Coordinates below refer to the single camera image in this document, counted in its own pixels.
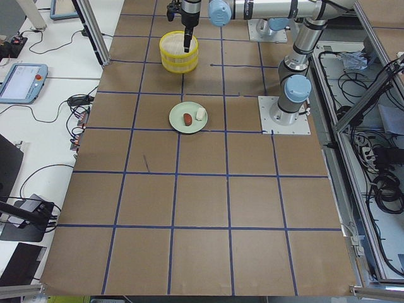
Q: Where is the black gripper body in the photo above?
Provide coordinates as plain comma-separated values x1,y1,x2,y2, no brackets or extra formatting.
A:
181,0,201,28

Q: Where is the yellow bamboo steamer layer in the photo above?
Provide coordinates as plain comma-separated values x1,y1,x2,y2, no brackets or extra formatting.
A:
162,57,198,74
159,31,199,63

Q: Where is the white bun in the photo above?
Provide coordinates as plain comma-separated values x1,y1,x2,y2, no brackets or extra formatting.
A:
196,107,206,121

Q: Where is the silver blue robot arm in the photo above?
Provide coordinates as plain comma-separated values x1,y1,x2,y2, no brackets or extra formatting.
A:
208,1,354,126

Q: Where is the second silver robot base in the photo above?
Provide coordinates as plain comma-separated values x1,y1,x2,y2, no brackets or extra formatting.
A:
247,18,299,44

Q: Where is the light green plate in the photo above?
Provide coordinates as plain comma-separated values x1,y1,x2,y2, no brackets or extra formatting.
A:
169,102,208,134

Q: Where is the blue framed tablet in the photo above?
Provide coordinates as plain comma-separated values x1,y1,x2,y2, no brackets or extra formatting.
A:
50,0,78,21

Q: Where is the black power adapter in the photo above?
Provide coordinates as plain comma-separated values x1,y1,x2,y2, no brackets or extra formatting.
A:
67,95,94,107

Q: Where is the blue teach pendant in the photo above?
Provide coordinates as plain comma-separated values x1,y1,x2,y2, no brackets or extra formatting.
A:
1,63,48,105

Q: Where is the black laptop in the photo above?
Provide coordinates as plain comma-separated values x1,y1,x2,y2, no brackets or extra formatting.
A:
0,135,24,202

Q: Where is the white power strip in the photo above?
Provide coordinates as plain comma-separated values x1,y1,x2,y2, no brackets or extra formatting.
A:
353,134,378,174

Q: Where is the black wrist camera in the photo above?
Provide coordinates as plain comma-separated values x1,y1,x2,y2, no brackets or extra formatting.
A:
166,0,181,22

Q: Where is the aluminium frame post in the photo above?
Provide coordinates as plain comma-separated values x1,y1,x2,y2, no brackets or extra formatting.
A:
72,0,110,67

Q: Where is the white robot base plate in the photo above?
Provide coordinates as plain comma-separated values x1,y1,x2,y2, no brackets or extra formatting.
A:
258,96,311,136

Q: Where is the black camera on stand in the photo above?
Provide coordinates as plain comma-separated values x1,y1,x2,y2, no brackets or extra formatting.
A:
1,199,55,232

